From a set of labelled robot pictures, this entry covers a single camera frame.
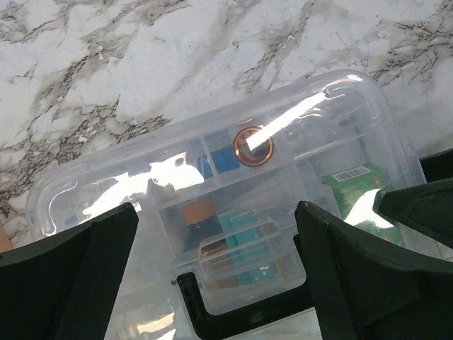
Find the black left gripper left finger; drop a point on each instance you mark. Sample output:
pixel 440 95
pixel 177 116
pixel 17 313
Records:
pixel 65 286

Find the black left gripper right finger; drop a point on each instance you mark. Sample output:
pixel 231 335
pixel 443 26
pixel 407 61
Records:
pixel 364 287

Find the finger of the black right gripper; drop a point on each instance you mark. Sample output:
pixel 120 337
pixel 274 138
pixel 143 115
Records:
pixel 426 208

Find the small green box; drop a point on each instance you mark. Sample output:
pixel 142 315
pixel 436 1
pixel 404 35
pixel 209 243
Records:
pixel 355 190

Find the brown syrup bottle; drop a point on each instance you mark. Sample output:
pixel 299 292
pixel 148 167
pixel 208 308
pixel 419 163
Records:
pixel 202 224

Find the teal bandage packet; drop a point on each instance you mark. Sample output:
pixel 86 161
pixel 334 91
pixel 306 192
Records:
pixel 236 222

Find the blue white tube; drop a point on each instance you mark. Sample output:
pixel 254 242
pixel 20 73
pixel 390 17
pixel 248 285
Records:
pixel 219 157

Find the orange plastic file organizer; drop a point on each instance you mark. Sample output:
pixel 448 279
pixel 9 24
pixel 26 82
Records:
pixel 5 242

